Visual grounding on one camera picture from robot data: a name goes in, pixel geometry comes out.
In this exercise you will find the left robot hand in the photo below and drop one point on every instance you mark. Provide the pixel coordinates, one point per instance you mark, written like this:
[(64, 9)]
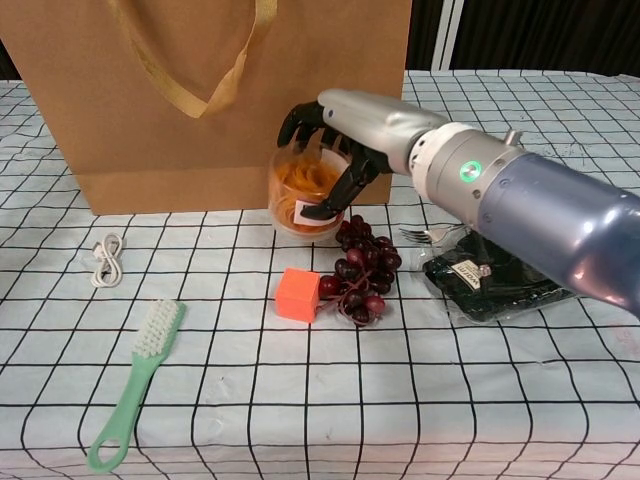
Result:
[(370, 120)]

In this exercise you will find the clear jar of rubber bands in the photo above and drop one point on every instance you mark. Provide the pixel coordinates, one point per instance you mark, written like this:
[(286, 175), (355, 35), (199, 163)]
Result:
[(295, 185)]

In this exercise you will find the dark red grape bunch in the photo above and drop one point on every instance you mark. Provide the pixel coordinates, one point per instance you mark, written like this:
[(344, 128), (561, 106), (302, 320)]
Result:
[(367, 260)]

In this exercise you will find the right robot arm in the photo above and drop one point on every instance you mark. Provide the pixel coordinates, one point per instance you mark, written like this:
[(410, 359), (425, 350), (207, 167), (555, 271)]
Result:
[(550, 210)]

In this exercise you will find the black item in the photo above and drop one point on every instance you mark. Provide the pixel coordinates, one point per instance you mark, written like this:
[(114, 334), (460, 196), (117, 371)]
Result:
[(465, 290)]

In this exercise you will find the brown paper bag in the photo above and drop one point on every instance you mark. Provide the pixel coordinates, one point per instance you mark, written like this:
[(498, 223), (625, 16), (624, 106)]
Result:
[(150, 125)]

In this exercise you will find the metal fork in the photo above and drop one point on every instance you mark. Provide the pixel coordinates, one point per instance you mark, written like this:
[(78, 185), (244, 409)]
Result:
[(430, 235)]

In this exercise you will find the orange cube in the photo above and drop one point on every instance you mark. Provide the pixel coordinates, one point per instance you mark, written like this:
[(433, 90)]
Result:
[(296, 297)]

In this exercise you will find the checked white tablecloth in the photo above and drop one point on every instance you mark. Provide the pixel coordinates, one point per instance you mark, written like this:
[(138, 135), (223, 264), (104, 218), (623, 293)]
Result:
[(500, 400)]

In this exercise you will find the green scrub brush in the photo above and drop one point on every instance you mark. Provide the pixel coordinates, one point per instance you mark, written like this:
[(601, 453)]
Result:
[(135, 380)]

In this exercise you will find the white partition frame post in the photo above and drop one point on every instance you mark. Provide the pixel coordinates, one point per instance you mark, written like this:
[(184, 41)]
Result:
[(446, 35)]

